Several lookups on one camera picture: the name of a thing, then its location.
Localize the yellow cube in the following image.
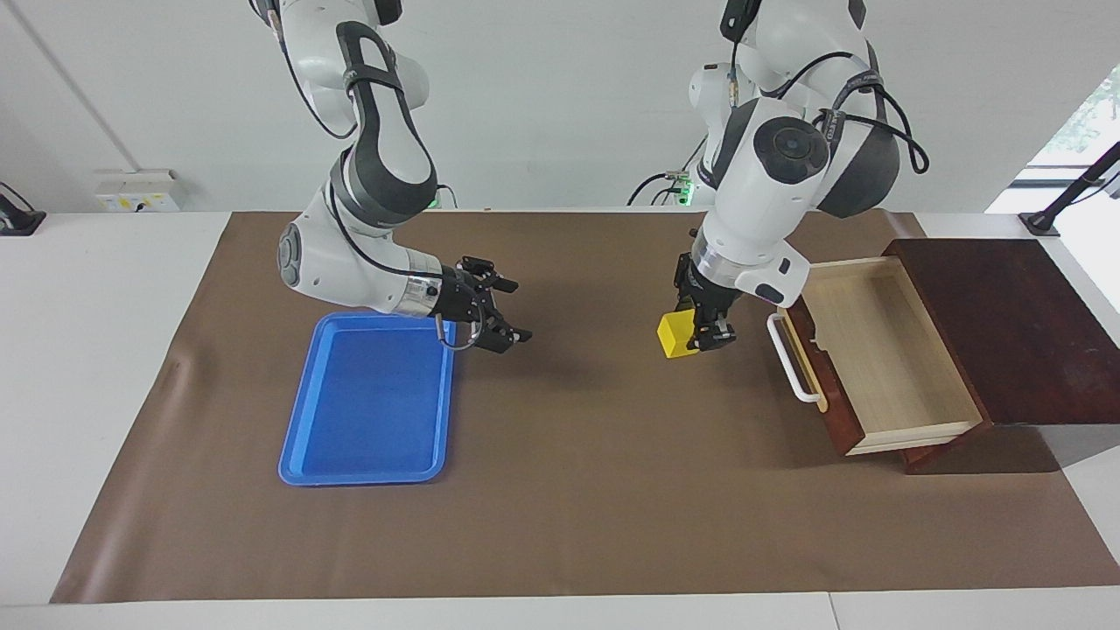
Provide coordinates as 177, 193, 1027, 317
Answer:
657, 311, 701, 360

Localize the white drawer handle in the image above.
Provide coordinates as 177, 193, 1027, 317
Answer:
766, 304, 829, 412

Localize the wooden drawer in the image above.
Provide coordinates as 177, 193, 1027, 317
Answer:
768, 255, 994, 458

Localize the dark wooden drawer cabinet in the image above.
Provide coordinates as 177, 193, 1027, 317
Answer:
882, 238, 1120, 476

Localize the brown table mat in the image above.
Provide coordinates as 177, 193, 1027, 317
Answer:
50, 208, 1120, 605

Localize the blue plastic tray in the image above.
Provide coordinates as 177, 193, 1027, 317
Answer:
278, 310, 458, 487

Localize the black table clamp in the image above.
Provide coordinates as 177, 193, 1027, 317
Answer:
0, 181, 46, 237

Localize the black base cable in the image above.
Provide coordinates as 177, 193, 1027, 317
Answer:
626, 136, 710, 208

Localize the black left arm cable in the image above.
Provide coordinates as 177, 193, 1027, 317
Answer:
726, 0, 930, 176

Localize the white wall socket box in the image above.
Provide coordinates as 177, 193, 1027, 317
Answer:
94, 169, 181, 214

